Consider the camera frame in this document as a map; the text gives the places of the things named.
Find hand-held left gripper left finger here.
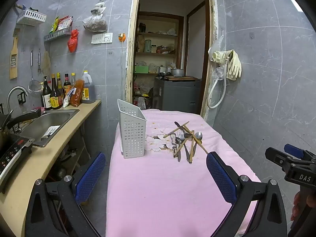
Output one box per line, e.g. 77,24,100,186
25,151,106,237

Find metal strainer ladle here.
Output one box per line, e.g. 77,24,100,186
28,51,41,93

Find black handled pan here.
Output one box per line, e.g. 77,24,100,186
0,109,48,139

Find wooden board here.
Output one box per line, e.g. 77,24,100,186
164,76,199,81

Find induction cooker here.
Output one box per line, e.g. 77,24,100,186
0,138,35,193

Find clear plastic bag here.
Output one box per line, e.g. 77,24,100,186
209,36,226,82

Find white wall basket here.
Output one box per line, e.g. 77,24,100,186
17,8,47,26

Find red plastic bag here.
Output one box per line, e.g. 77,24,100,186
68,29,79,53

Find person's right hand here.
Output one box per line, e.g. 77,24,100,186
291,191,316,221

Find seasoning packets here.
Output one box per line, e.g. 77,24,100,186
49,16,73,32

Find dark sauce bottle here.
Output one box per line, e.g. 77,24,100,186
50,74,62,108
56,72,65,99
64,73,71,97

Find white perforated utensil holder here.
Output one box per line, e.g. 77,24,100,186
117,99,148,159

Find wooden door frame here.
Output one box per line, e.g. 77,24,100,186
125,0,218,119

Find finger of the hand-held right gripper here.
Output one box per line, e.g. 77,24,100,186
284,144,309,159
265,147,304,171

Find white seasoning packet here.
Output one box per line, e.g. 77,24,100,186
63,87,74,108

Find wooden shelf unit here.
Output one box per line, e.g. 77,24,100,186
134,13,184,75

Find white perforated sink insert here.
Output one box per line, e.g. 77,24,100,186
41,125,61,139

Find pink tablecloth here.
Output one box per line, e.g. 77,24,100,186
106,109,262,237

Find metal faucet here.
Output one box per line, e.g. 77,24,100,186
7,86,29,114

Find wooden grater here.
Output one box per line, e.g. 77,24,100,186
10,28,20,79

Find grey wall rack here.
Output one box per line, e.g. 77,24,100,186
44,27,73,42

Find stainless steel sink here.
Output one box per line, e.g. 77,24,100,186
18,109,80,148

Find cream rubber gloves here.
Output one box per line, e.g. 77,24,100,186
213,50,242,81

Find dark pump bottle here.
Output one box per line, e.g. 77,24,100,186
41,76,52,110

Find large oil jug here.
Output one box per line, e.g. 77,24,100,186
81,71,96,103

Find white hose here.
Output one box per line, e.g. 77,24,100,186
207,57,231,109

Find white cable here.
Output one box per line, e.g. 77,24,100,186
120,42,124,100

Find beige loofah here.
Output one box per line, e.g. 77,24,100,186
41,51,51,74

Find red chili powder bag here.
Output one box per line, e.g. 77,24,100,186
70,79,85,108

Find beige kitchen counter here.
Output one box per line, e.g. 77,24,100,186
0,100,102,237

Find silver spoon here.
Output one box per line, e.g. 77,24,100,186
192,131,203,156
170,133,178,157

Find grey cabinet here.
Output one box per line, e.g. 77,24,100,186
153,76,201,115

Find clear bag of dried goods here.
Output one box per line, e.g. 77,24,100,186
83,0,108,32

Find wall switch and socket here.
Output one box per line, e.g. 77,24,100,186
91,33,113,44

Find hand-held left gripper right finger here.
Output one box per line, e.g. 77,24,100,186
206,152,288,237

